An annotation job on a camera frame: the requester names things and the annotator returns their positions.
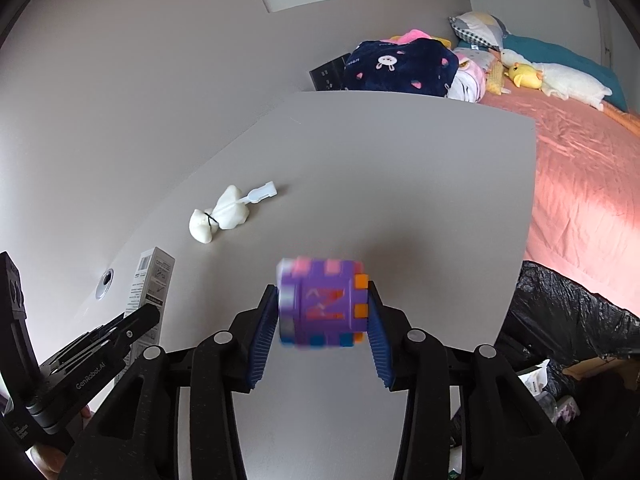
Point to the black wall socket panel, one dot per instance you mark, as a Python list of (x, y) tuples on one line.
[(330, 75)]

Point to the white goose plush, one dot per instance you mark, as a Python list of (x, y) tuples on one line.
[(562, 81)]

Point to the yellow striped plush toy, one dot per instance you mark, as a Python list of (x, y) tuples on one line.
[(495, 78)]

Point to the patterned grey pillow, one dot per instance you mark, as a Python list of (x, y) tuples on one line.
[(482, 29)]

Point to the navy blue fleece clothing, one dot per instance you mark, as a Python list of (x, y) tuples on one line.
[(423, 66)]

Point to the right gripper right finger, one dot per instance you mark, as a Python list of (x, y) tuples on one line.
[(404, 356)]

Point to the black trash bag bin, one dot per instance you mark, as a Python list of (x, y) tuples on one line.
[(591, 349)]

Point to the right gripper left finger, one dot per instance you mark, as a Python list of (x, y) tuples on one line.
[(235, 358)]

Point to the pink bed sheet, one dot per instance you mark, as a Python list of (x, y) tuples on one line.
[(585, 217)]

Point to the yellow duck plush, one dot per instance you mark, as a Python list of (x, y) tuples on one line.
[(525, 76)]

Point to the pink white clothing pile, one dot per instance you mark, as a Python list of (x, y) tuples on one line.
[(469, 83)]

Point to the person's left hand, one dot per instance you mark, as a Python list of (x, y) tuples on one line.
[(49, 461)]

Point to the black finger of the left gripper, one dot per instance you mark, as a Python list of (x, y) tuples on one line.
[(125, 332)]

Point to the white rectangular carton box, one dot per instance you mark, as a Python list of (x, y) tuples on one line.
[(149, 286)]

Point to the silver desk cable grommet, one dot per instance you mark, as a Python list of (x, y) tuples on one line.
[(104, 284)]

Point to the purple foam puzzle cube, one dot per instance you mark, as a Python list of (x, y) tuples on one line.
[(322, 302)]

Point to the white plush toy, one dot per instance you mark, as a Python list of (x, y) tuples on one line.
[(231, 210)]

